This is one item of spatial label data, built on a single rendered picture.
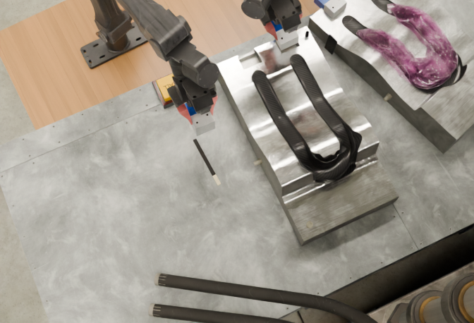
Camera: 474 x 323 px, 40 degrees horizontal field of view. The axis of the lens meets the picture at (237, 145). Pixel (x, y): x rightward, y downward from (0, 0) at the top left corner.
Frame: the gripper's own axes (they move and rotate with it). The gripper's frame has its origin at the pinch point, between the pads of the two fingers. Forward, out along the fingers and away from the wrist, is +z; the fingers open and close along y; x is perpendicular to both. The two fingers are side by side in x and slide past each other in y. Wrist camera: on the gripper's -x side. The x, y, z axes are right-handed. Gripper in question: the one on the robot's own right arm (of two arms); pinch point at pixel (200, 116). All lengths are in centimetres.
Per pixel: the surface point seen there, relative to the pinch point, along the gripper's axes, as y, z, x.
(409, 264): 56, 107, 0
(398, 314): 23, 39, -48
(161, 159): -12.2, 13.9, 6.5
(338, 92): 35.0, 8.8, -2.6
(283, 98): 21.7, 6.8, 1.3
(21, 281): -75, 82, 50
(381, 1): 59, 3, 16
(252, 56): 20.2, 1.7, 15.7
